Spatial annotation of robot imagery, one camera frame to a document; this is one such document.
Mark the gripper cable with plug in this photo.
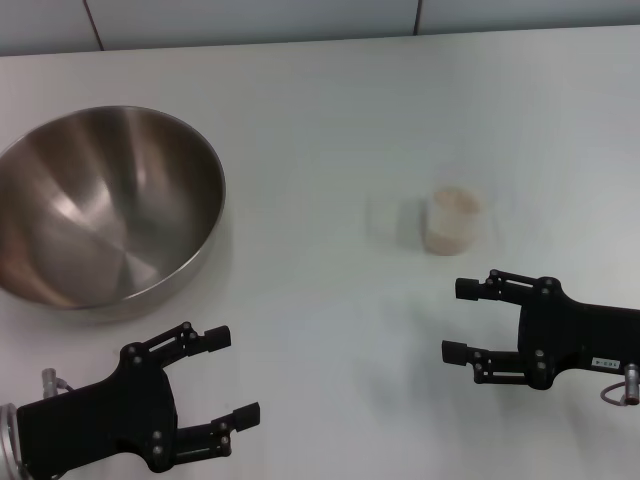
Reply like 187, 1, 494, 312
601, 364, 640, 405
40, 368, 75, 400

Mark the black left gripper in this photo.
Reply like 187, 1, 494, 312
17, 321, 262, 479

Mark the clear plastic measuring cup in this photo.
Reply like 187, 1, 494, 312
423, 186, 485, 257

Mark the stainless steel mixing bowl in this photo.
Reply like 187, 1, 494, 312
0, 104, 227, 312

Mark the left gripper cable with plug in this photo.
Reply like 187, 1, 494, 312
40, 368, 75, 400

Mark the right gripper cable with plug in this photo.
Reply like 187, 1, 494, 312
601, 364, 640, 405

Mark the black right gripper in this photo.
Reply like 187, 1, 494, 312
441, 268, 640, 390

